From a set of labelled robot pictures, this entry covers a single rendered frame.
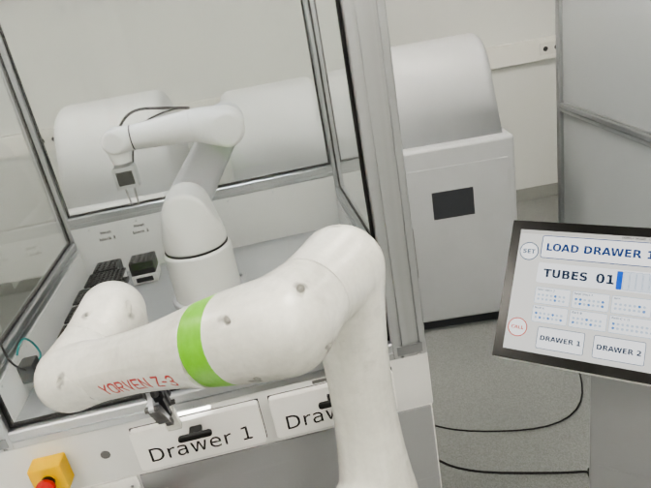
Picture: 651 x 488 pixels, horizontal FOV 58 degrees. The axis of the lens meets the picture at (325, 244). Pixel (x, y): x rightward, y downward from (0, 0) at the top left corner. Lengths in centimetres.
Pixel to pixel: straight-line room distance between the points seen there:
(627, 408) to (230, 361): 101
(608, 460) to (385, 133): 93
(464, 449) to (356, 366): 172
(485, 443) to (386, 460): 163
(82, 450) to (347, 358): 82
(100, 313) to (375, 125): 61
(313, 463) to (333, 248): 86
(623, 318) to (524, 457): 128
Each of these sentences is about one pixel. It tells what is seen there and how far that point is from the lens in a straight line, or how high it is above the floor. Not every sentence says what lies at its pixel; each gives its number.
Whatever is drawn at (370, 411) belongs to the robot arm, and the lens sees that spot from 88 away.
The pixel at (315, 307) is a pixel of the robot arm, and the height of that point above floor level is 143.
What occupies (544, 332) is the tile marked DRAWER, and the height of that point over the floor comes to 101.
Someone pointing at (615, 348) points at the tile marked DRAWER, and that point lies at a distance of 131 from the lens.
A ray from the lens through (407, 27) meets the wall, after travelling 436.
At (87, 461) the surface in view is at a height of 87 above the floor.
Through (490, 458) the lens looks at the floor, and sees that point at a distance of 250.
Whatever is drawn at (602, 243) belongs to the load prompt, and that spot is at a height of 117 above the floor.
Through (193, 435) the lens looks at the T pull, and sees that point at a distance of 138.
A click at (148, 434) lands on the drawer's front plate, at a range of 142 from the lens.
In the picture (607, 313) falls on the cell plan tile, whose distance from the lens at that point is 132.
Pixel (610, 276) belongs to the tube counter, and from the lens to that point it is 133.
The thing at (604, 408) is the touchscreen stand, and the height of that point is 79.
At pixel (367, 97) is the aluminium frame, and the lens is 116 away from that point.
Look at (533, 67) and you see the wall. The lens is 465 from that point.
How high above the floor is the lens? 174
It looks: 23 degrees down
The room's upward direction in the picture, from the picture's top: 10 degrees counter-clockwise
